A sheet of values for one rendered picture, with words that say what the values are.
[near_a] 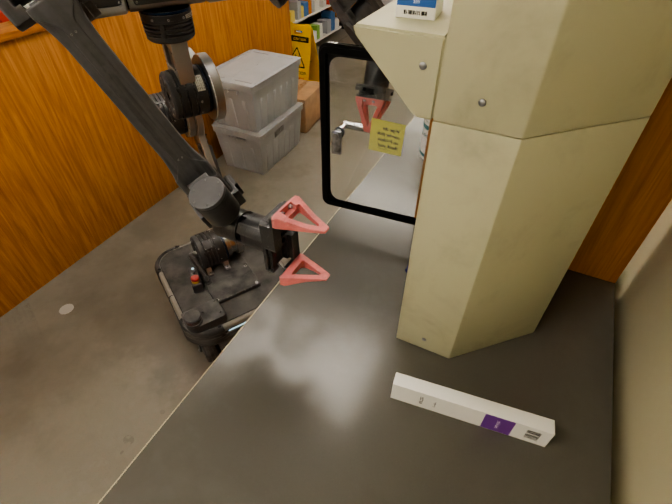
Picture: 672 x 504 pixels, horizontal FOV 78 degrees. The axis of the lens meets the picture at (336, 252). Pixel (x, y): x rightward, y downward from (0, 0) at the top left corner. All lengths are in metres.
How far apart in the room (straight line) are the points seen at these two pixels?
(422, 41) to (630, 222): 0.67
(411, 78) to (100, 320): 2.07
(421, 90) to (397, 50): 0.05
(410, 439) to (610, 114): 0.56
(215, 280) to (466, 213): 1.51
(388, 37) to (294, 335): 0.58
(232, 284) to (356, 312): 1.10
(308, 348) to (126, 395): 1.32
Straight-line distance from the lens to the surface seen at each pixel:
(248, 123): 2.94
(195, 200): 0.66
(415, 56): 0.55
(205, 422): 0.82
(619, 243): 1.09
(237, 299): 1.90
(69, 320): 2.46
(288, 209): 0.64
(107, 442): 2.00
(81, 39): 0.72
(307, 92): 3.64
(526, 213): 0.65
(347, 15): 0.96
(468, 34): 0.53
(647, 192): 1.02
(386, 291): 0.96
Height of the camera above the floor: 1.65
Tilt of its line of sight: 43 degrees down
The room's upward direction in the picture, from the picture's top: straight up
